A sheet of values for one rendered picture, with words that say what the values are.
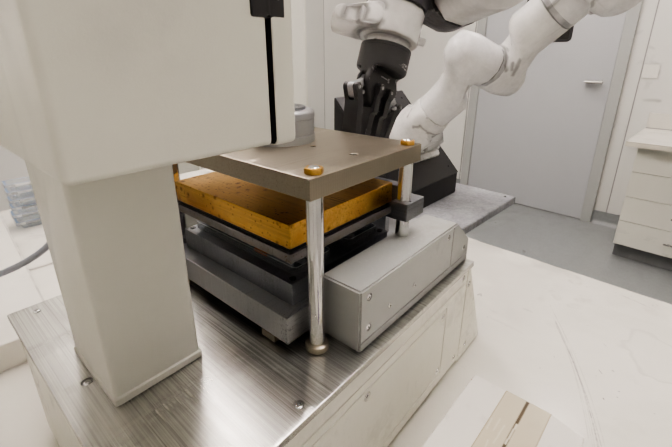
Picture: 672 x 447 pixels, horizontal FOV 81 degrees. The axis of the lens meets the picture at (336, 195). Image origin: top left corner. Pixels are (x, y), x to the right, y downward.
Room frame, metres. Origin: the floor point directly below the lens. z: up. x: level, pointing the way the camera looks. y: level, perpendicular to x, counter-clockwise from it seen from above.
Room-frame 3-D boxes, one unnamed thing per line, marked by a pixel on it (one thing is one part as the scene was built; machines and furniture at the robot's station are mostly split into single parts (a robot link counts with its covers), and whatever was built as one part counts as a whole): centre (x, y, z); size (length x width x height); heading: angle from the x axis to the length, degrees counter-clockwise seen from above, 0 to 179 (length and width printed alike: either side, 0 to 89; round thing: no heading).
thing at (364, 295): (0.41, -0.09, 0.97); 0.25 x 0.05 x 0.07; 139
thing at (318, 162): (0.44, 0.10, 1.08); 0.31 x 0.24 x 0.13; 49
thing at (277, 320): (0.49, 0.03, 0.97); 0.30 x 0.22 x 0.08; 139
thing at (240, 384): (0.43, 0.09, 0.93); 0.46 x 0.35 x 0.01; 139
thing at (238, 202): (0.46, 0.07, 1.07); 0.22 x 0.17 x 0.10; 49
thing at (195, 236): (0.45, 0.06, 0.98); 0.20 x 0.17 x 0.03; 49
